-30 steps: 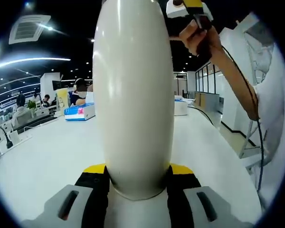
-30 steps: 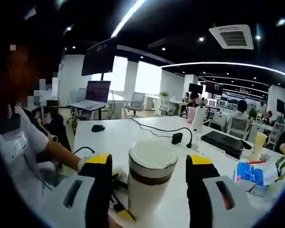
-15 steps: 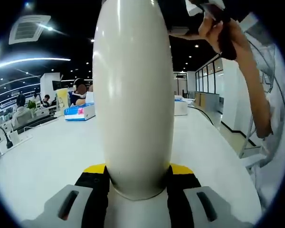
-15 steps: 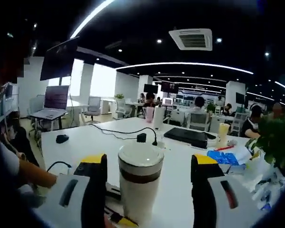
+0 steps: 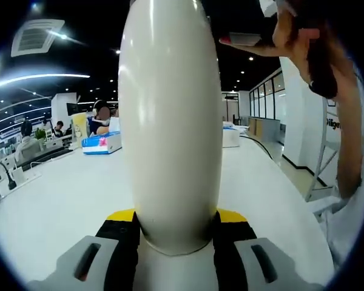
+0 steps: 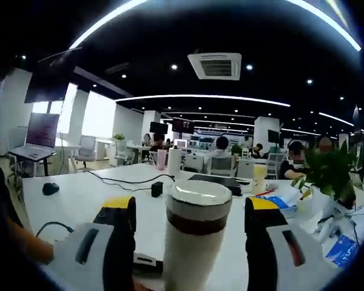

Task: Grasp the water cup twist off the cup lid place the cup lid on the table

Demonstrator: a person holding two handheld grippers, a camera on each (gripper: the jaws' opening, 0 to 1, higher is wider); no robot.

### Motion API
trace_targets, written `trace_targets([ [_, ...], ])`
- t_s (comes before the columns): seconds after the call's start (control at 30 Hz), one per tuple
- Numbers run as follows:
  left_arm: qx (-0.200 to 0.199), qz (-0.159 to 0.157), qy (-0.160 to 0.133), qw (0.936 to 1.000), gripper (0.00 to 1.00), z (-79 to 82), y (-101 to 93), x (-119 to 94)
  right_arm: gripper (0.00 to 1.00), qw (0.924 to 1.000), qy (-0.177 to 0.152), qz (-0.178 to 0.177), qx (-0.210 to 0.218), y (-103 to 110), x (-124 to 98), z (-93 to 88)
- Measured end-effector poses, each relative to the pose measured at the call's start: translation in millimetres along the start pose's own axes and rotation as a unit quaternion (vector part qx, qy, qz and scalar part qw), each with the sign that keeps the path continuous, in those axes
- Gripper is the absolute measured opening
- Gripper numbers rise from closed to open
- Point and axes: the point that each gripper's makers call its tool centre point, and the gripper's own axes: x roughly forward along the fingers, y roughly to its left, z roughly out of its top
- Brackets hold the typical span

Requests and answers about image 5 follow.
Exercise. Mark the white metal rack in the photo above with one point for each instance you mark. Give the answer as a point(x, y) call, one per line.
point(321, 169)

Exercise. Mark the person's white shirt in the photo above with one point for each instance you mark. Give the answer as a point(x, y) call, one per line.
point(352, 236)

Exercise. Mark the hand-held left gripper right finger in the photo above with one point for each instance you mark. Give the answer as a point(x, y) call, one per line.
point(276, 269)

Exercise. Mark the white power strip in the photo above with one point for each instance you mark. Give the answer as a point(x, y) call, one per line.
point(30, 179)

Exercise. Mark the black closed laptop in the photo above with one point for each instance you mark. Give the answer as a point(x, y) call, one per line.
point(45, 154)

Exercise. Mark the person's right hand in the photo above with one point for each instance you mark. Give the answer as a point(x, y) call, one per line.
point(288, 45)

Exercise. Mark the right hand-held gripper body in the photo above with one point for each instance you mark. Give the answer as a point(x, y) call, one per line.
point(321, 60)

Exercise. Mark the blue and white tissue pack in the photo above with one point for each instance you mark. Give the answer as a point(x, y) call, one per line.
point(230, 138)
point(100, 144)

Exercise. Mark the curved ceiling light strip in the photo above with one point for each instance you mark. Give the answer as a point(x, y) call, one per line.
point(63, 75)

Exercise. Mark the white charger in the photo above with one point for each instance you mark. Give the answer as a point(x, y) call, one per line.
point(17, 177)

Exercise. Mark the white mesh office chair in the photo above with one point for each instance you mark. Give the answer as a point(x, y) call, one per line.
point(27, 153)

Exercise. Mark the cream water cup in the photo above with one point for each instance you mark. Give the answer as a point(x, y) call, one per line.
point(170, 121)

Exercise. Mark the ceiling air conditioner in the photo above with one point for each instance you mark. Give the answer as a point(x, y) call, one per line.
point(36, 38)

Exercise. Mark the white table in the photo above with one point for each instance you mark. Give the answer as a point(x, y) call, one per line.
point(63, 206)

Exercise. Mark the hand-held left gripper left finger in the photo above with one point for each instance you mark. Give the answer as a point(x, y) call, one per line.
point(79, 266)

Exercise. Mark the yellow drink cup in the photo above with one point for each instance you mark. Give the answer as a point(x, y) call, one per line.
point(80, 127)

